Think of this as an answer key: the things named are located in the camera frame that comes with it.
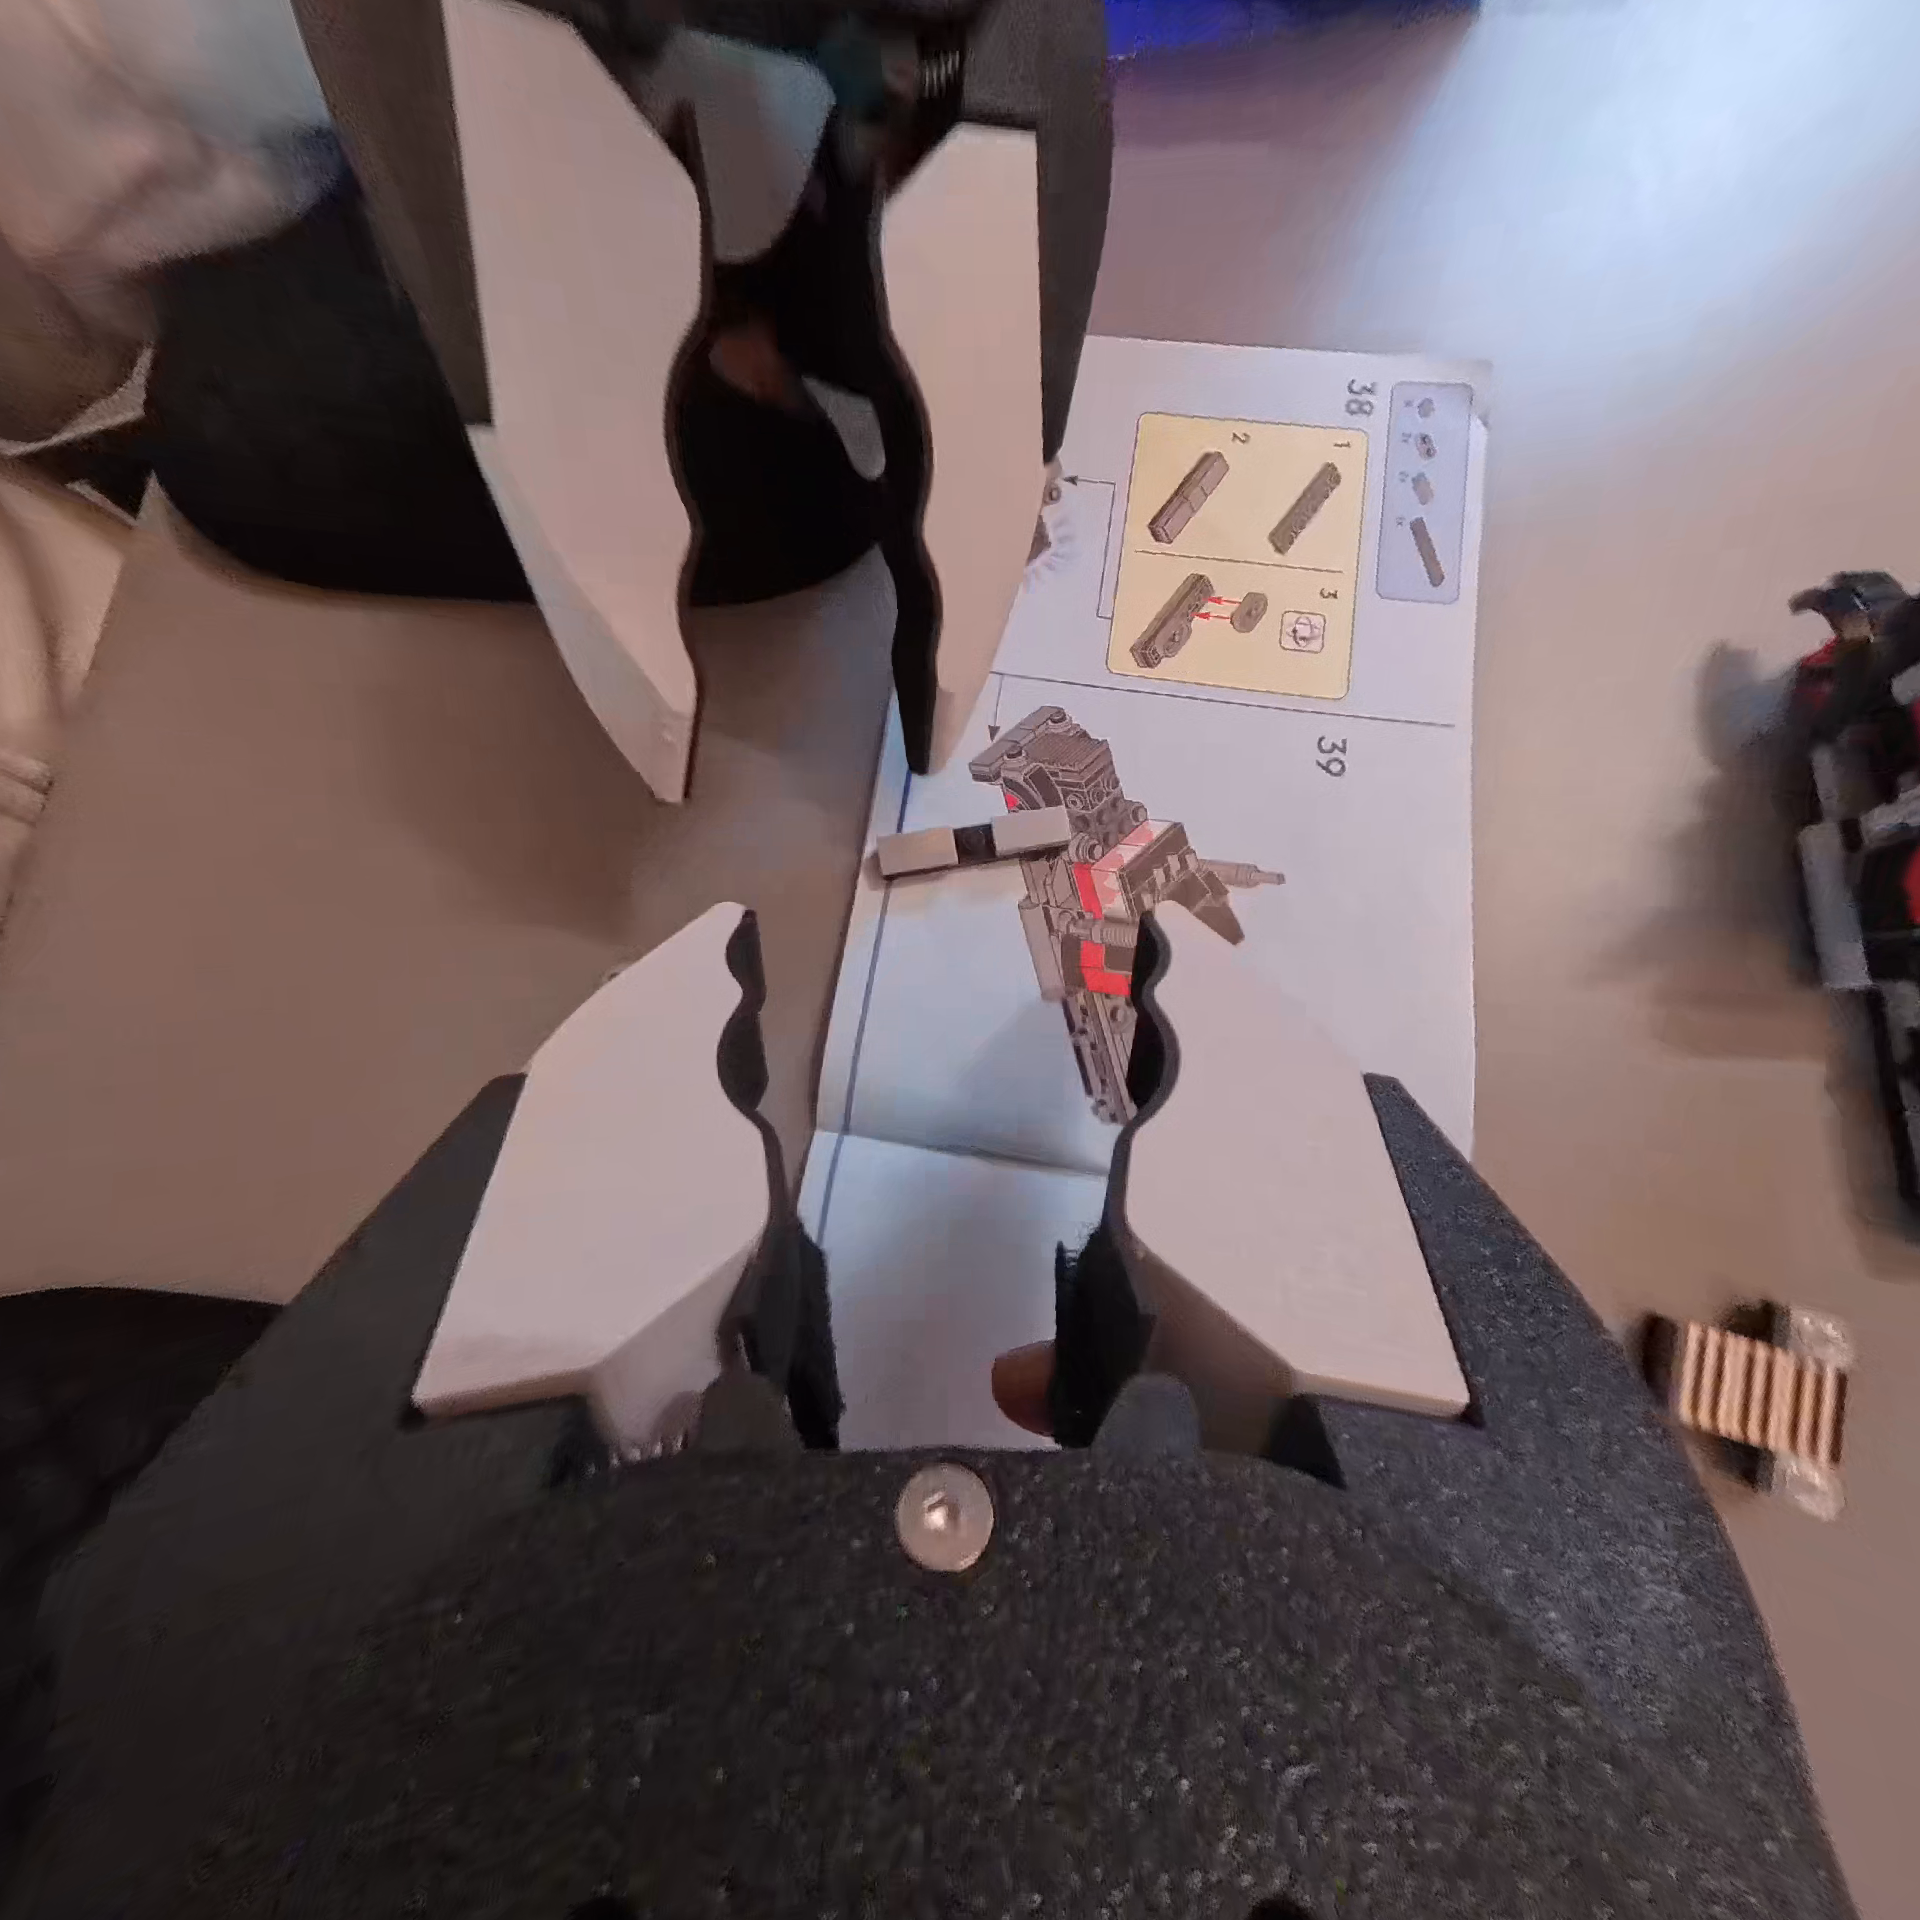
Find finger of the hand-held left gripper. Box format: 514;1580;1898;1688
874;122;1051;777
442;0;712;807

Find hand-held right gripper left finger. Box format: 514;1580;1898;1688
412;901;842;1450

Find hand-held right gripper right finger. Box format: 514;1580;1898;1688
1048;903;1472;1450

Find lego instruction booklet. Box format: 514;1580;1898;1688
795;335;1497;1450

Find long black lego plate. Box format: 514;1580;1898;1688
874;808;1077;879

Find small grey lego sub-assembly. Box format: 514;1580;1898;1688
1638;1297;1856;1519

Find black and red lego truck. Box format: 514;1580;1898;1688
1784;567;1920;1208

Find black quilted pad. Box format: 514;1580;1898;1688
146;224;889;605

